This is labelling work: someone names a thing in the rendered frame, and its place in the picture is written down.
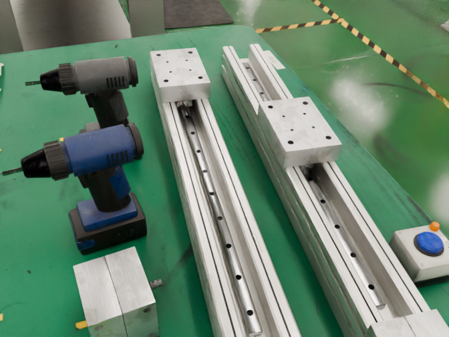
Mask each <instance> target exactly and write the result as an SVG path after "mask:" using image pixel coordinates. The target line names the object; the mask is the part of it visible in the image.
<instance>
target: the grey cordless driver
mask: <svg viewBox="0 0 449 337"><path fill-rule="evenodd" d="M39 77H40V81H34V82H25V85H26V86H30V85H37V84H41V87H42V89H43V90H47V91H54V92H63V94H65V96H67V95H73V94H76V92H79V91H80V93H81V94H84V96H85V99H86V101H87V103H88V106H89V107H90V108H93V109H94V112H95V114H96V118H97V120H98V122H90V123H87V124H86V125H85V129H81V130H80V131H79V134H82V133H85V132H91V131H94V130H99V129H103V128H107V127H111V126H116V125H120V124H123V125H124V126H125V127H127V124H129V123H132V124H133V125H134V126H135V124H134V123H133V122H130V120H129V118H127V117H128V115H129V113H128V109H127V107H126V103H125V101H124V97H123V95H122V92H121V90H122V89H128V88H129V85H132V87H136V84H138V72H137V67H136V62H135V59H132V56H130V57H128V59H127V60H125V59H124V56H122V57H114V58H103V59H96V60H84V61H77V62H75V65H72V64H71V63H66V64H59V65H58V68H56V69H54V70H50V71H48V72H45V73H42V74H40V76H39Z"/></svg>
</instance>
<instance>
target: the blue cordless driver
mask: <svg viewBox="0 0 449 337"><path fill-rule="evenodd" d="M63 140H64V142H59V141H58V140H55V141H51V142H46V143H44V146H43V149H40V150H38V151H36V152H34V153H32V154H30V155H28V156H26V157H24V158H22V159H21V167H19V168H13V169H10V170H7V171H2V173H3V176H6V175H11V174H14V173H19V172H22V171H23V173H24V175H25V177H27V179H28V178H51V177H52V179H54V181H58V180H62V179H66V178H69V177H68V175H69V174H72V173H73V175H74V177H78V179H79V180H80V183H81V184H82V187H83V188H85V189H86V188H88V189H89V191H90V193H91V196H92V199H88V200H85V201H81V202H79V203H77V208H75V209H71V210H70V211H69V213H68V217H69V221H70V223H71V228H72V231H73V235H74V238H75V241H76V245H77V247H78V250H79V251H80V253H81V254H82V255H89V254H91V253H95V252H97V251H101V250H103V249H107V248H109V247H113V246H115V245H119V244H122V243H125V242H128V241H131V240H134V239H137V238H140V237H143V236H145V235H147V226H146V217H145V215H144V213H143V211H142V208H141V206H140V204H139V202H138V200H137V197H136V195H135V194H134V193H131V192H130V189H131V188H130V184H129V182H128V180H127V177H126V174H125V172H124V169H123V166H122V164H126V163H129V162H133V158H134V157H135V158H136V159H137V160H138V159H141V158H142V155H143V154H144V146H143V142H142V138H141V135H140V132H139V130H138V127H137V126H134V125H133V124H132V123H129V124H127V127H125V126H124V125H123V124H120V125H116V126H111V127H107V128H103V129H99V130H94V131H91V132H85V133H82V134H77V135H73V136H68V137H65V138H63Z"/></svg>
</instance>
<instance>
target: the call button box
mask: <svg viewBox="0 0 449 337"><path fill-rule="evenodd" d="M429 226H430V225H426V226H422V227H415V228H411V229H404V230H400V231H396V232H394V234H393V236H392V239H391V241H390V243H389V246H390V247H391V249H392V251H393V252H394V254H395V255H396V257H397V258H398V260H399V262H400V263H401V265H402V266H403V268H404V269H405V271H406V272H407V274H408V275H409V277H410V279H411V280H412V281H413V283H414V285H415V286H416V288H422V287H425V286H430V285H434V284H440V283H444V282H449V240H447V238H446V237H445V236H444V235H443V234H442V232H441V231H440V230H438V231H432V230H430V228H429ZM424 231H429V232H432V233H435V234H436V235H438V236H439V237H440V238H441V239H442V241H443V243H444V246H443V248H442V250H441V251H440V252H439V253H428V252H427V251H424V250H423V249H422V248H421V247H420V246H419V245H418V243H417V237H418V235H419V234H420V233H421V232H424Z"/></svg>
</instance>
